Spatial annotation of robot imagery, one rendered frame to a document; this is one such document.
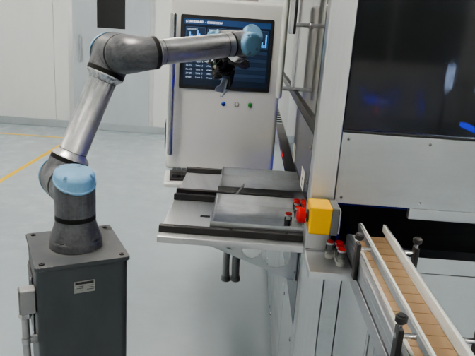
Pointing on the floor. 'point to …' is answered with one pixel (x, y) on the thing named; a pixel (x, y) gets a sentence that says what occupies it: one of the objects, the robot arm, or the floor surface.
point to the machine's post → (324, 160)
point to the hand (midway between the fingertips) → (215, 80)
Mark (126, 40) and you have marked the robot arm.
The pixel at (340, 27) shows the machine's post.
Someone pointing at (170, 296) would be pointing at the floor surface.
